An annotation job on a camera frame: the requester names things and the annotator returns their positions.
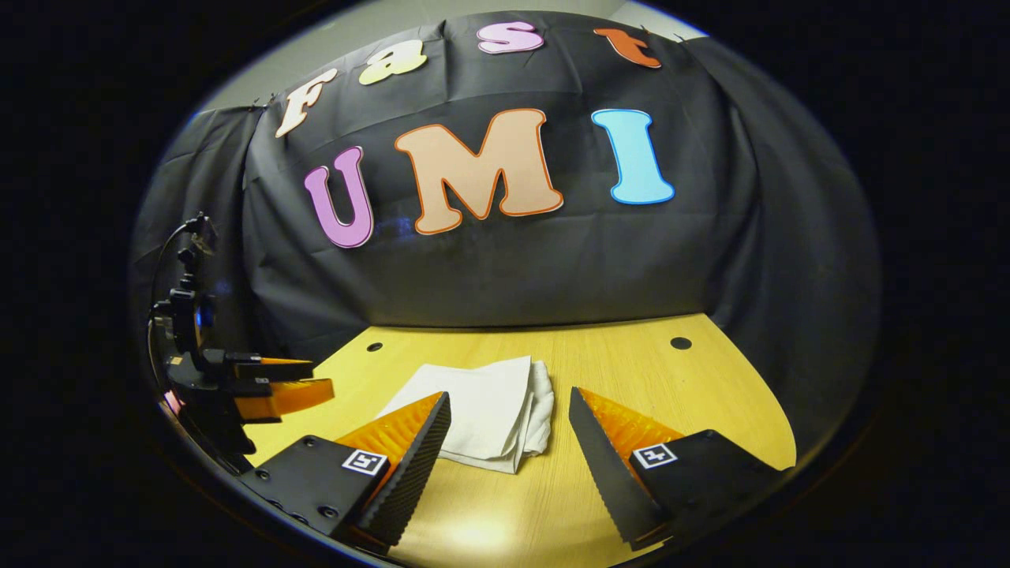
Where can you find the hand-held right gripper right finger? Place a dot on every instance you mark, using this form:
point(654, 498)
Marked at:
point(604, 465)

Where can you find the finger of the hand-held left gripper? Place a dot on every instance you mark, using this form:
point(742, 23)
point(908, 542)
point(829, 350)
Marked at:
point(288, 394)
point(272, 368)

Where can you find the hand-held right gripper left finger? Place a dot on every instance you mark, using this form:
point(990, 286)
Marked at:
point(414, 465)

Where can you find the white jeans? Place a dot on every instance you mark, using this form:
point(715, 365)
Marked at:
point(481, 402)

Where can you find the black backdrop cloth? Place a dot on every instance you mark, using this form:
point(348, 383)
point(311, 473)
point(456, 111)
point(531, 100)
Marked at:
point(513, 268)

